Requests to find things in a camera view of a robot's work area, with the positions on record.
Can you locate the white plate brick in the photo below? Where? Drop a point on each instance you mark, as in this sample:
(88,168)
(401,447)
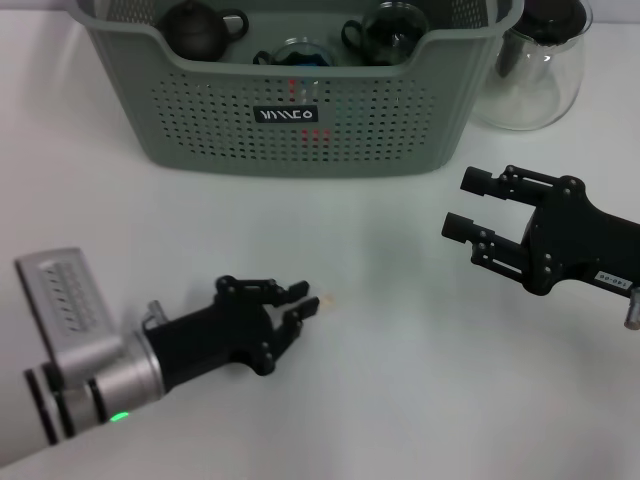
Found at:
(328,300)

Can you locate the glass teacup black base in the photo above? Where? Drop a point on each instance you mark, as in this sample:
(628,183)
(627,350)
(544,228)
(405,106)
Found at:
(395,35)
(280,55)

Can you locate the grey perforated storage bin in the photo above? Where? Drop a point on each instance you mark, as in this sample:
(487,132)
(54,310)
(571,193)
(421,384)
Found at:
(225,130)

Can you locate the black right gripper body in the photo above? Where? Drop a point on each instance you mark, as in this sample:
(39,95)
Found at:
(575,240)

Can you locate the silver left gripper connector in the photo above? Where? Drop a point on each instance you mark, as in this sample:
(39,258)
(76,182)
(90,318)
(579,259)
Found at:
(155,312)

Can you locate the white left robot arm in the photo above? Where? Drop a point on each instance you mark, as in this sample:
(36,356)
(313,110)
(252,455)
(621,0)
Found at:
(75,400)

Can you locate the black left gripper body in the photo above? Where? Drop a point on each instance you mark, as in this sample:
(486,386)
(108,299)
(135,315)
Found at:
(215,340)

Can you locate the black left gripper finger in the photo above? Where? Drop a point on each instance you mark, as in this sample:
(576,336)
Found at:
(295,320)
(280,292)

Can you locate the dark brown clay teapot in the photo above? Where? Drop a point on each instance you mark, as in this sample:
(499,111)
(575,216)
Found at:
(195,30)

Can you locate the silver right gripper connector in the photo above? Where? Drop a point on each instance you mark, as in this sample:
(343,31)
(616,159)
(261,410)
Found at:
(634,310)

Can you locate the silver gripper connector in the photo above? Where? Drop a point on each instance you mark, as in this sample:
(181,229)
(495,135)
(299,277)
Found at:
(155,312)
(634,310)

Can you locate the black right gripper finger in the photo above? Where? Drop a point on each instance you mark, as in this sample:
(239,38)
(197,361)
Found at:
(475,180)
(457,225)

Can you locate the glass carafe black lid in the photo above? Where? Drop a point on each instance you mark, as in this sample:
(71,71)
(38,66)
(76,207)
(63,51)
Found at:
(530,95)

